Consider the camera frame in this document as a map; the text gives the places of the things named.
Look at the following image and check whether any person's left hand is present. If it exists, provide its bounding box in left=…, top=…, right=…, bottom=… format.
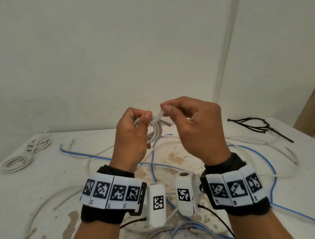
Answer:
left=109, top=107, right=153, bottom=173

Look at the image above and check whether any black right wristband with markers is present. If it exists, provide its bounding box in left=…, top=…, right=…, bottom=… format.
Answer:
left=200, top=152, right=272, bottom=217

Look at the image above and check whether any black wristband with markers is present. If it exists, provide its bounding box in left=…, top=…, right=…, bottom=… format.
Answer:
left=200, top=152, right=272, bottom=217
left=80, top=165, right=148, bottom=224

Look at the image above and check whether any black right camera wire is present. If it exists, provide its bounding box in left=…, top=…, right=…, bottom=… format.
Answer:
left=198, top=204, right=236, bottom=239

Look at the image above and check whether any white cable tie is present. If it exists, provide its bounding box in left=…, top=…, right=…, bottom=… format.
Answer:
left=150, top=109, right=166, bottom=126

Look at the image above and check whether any person's right forearm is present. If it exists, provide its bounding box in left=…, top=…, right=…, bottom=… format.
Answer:
left=227, top=210, right=287, bottom=239

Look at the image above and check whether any black left wristband with markers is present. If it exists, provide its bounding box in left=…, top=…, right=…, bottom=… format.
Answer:
left=80, top=165, right=148, bottom=224

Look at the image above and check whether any thick white cable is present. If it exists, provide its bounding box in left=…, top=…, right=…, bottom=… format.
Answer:
left=134, top=116, right=173, bottom=146
left=26, top=130, right=52, bottom=153
left=1, top=154, right=34, bottom=174

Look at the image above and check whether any person's right hand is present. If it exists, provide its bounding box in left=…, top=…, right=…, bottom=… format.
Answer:
left=160, top=96, right=232, bottom=165

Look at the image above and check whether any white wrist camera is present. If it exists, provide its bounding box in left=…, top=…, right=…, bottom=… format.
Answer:
left=147, top=183, right=166, bottom=228
left=175, top=172, right=200, bottom=217

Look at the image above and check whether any tangle of white cables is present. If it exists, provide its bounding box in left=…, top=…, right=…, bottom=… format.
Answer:
left=24, top=135, right=300, bottom=233

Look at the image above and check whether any black left camera wire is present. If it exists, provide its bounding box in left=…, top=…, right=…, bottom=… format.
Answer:
left=120, top=216, right=147, bottom=229

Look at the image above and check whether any black camera wire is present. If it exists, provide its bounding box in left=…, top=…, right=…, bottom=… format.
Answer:
left=120, top=216, right=147, bottom=229
left=198, top=204, right=236, bottom=239

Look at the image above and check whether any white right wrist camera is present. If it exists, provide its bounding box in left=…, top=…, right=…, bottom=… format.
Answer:
left=175, top=172, right=200, bottom=217

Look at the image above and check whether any person's left forearm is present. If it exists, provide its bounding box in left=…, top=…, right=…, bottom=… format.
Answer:
left=74, top=220, right=123, bottom=239

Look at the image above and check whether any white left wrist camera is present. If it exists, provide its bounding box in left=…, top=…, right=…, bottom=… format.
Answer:
left=147, top=183, right=166, bottom=228

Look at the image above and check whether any bundle of black cable ties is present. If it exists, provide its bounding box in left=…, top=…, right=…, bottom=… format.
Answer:
left=227, top=118, right=295, bottom=143

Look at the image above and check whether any wooden shelf frame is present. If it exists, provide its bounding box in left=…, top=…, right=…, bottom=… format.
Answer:
left=293, top=88, right=315, bottom=138

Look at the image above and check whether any blue cable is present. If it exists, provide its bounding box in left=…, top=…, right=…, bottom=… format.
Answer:
left=227, top=144, right=315, bottom=222
left=60, top=134, right=234, bottom=239

